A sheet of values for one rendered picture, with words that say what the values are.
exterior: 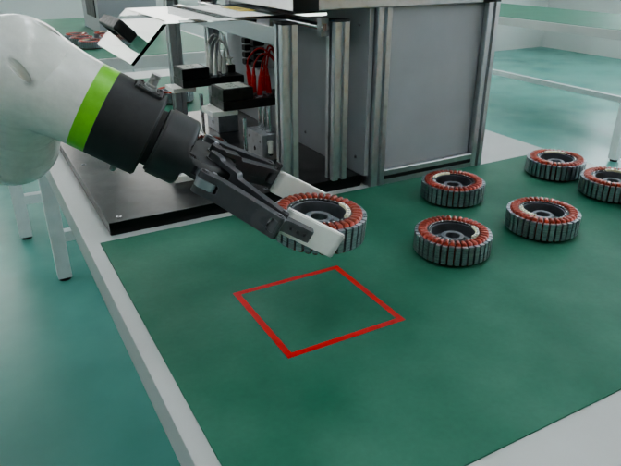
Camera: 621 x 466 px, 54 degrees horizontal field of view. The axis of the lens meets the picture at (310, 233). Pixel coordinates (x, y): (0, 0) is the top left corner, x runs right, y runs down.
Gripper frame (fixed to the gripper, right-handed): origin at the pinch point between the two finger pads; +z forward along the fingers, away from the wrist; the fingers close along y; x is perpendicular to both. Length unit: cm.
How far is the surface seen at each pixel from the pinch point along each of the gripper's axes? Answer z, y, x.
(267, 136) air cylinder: 0, 53, 6
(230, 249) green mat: -3.1, 17.3, 16.1
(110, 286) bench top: -16.9, 8.4, 24.3
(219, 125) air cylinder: -7, 75, 15
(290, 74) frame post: -4.4, 37.2, -8.3
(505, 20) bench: 160, 351, -72
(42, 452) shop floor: -10, 57, 107
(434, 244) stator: 20.2, 9.1, -1.1
